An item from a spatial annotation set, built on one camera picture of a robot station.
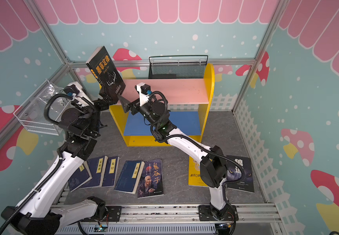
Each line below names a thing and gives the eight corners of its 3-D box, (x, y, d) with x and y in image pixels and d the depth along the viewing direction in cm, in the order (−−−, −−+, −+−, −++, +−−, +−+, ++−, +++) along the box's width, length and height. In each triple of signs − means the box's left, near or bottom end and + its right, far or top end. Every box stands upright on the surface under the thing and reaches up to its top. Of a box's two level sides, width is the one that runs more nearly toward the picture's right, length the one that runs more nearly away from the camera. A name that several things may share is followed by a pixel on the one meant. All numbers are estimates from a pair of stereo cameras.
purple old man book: (137, 197, 81) (136, 196, 79) (142, 160, 95) (142, 158, 93) (163, 197, 81) (162, 196, 79) (164, 160, 95) (164, 158, 93)
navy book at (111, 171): (103, 187, 85) (102, 186, 83) (108, 158, 96) (107, 157, 95) (115, 185, 86) (114, 184, 84) (119, 157, 97) (118, 156, 95)
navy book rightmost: (116, 190, 84) (113, 188, 80) (128, 161, 95) (127, 157, 92) (135, 194, 83) (133, 192, 79) (145, 164, 94) (144, 161, 90)
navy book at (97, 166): (82, 189, 84) (79, 187, 82) (89, 160, 96) (87, 158, 93) (103, 186, 85) (101, 184, 83) (107, 158, 97) (106, 155, 94)
